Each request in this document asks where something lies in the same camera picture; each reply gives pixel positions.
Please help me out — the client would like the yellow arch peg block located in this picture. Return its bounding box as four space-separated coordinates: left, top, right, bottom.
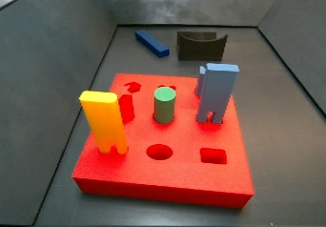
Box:
79 91 127 155

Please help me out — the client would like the dark blue rectangular block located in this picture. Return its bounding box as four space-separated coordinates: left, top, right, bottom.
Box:
135 30 170 58

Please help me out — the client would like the light blue arch peg block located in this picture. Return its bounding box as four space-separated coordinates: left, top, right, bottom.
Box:
197 63 239 124

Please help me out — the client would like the red foam peg board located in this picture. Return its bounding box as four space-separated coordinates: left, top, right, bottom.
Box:
72 73 255 208

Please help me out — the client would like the black curved fixture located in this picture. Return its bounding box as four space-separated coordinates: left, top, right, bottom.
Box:
177 31 229 61

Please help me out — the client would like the red peg block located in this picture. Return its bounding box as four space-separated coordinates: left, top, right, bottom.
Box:
119 94 135 123

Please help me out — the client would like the green cylinder peg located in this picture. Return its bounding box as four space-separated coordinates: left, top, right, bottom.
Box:
154 87 177 124

